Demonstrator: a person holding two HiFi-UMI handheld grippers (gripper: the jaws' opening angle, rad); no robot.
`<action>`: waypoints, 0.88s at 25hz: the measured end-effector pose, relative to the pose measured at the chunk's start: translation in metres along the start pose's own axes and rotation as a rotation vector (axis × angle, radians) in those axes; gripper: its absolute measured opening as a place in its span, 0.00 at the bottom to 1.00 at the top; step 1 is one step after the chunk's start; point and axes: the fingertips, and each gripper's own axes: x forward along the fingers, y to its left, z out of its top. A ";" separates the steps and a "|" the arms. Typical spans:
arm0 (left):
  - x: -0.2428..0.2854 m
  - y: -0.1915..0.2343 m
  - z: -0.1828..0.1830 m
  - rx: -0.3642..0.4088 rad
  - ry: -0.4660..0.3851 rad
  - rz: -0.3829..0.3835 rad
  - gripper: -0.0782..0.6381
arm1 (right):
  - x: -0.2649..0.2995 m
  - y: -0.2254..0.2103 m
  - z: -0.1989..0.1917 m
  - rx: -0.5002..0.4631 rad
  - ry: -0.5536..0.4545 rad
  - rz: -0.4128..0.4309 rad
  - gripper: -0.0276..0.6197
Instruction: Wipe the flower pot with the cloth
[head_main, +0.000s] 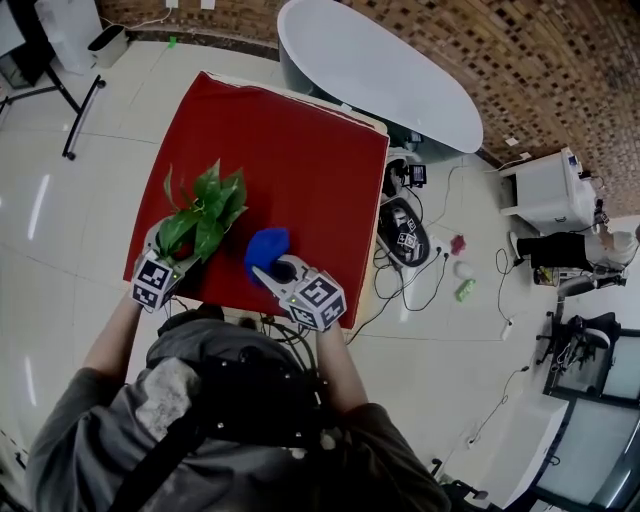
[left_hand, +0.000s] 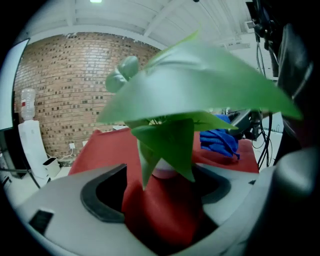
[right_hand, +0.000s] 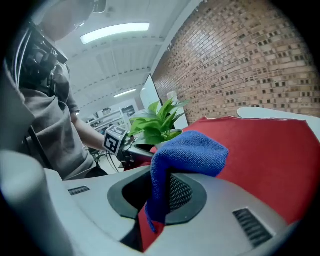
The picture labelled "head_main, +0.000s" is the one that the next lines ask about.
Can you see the white bathtub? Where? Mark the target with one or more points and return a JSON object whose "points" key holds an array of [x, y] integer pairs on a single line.
{"points": [[380, 70]]}

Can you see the white round object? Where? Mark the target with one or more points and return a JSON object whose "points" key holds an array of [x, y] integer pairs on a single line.
{"points": [[464, 269]]}

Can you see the green toy block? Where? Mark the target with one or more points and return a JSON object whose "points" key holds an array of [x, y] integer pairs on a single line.
{"points": [[465, 290]]}

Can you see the red tablecloth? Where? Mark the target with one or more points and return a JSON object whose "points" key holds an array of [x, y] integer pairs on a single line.
{"points": [[300, 170]]}

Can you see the person's grey shirt torso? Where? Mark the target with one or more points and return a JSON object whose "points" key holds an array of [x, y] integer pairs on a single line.
{"points": [[100, 450]]}

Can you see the white power strip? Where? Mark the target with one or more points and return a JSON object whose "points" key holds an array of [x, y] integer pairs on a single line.
{"points": [[508, 330]]}

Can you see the flower pot with green plant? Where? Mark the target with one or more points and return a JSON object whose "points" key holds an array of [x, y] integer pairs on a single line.
{"points": [[210, 210]]}

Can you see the blue cloth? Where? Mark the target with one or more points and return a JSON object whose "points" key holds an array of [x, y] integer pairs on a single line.
{"points": [[267, 247]]}

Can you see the pink toy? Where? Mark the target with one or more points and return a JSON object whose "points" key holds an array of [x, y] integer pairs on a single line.
{"points": [[458, 245]]}

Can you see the small black monitor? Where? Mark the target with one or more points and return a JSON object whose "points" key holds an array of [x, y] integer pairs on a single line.
{"points": [[418, 175]]}

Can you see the person's left forearm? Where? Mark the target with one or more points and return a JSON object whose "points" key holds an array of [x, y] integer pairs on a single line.
{"points": [[112, 335]]}

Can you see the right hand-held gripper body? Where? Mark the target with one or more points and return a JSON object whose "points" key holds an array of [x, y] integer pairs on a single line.
{"points": [[318, 302]]}

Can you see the white low counter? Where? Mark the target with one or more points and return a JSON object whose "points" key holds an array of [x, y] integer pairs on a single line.
{"points": [[515, 445]]}

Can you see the white floor appliance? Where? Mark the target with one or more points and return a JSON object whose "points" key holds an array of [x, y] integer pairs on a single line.
{"points": [[70, 35]]}

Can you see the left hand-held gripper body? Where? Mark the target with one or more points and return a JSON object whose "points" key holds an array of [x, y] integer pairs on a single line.
{"points": [[151, 281]]}

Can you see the black chest harness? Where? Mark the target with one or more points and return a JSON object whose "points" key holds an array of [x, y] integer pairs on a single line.
{"points": [[250, 395]]}

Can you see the black office chair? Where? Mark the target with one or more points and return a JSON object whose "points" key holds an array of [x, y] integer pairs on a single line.
{"points": [[582, 340]]}

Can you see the white side cabinet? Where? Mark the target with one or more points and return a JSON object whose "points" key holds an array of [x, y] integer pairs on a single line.
{"points": [[545, 195]]}

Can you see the black rolling stand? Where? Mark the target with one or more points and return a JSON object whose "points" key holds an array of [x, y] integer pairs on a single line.
{"points": [[80, 112]]}

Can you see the person's right forearm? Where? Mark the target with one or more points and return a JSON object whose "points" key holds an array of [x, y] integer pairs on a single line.
{"points": [[337, 365]]}

